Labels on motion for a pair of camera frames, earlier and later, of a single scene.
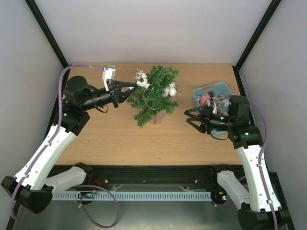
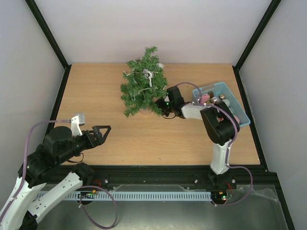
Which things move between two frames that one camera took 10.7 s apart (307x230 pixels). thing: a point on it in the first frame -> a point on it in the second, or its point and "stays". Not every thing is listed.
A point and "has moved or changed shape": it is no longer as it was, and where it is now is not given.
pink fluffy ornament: x=204 y=98 stays
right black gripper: x=204 y=119 -> x=163 y=107
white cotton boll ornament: x=171 y=90 has moved or changed shape
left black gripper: x=116 y=94 -> x=93 y=142
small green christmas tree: x=147 y=101 has moved or changed shape
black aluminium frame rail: x=192 y=178 stays
